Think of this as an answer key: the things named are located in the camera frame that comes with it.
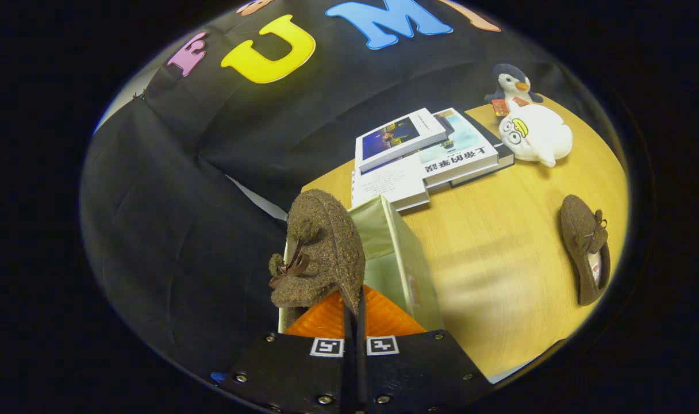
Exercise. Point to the brown fuzzy shoe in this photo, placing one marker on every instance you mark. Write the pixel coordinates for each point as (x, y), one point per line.
(582, 230)
(326, 241)

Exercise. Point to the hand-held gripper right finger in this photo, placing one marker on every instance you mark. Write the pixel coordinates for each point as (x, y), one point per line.
(424, 371)

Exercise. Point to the small lit screen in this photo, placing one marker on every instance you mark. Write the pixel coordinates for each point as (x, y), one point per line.
(218, 377)

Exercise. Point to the white seal plush toy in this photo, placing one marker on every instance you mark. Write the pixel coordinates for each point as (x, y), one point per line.
(542, 138)

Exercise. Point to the black backdrop cloth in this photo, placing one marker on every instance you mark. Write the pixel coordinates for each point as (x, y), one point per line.
(183, 230)

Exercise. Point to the pale blue cover book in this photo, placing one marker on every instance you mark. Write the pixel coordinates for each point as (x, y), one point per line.
(464, 144)

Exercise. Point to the white printed book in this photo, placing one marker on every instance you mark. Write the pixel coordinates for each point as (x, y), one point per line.
(384, 184)

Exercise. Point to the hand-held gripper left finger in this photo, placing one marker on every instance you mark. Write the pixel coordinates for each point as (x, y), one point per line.
(292, 374)

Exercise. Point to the penguin plush toy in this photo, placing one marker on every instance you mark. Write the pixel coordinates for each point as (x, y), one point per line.
(513, 83)

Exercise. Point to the pale green storage box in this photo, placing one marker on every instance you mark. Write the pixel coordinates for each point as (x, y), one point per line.
(410, 264)

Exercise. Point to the dark cover book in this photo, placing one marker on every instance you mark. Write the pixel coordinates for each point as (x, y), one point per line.
(502, 155)

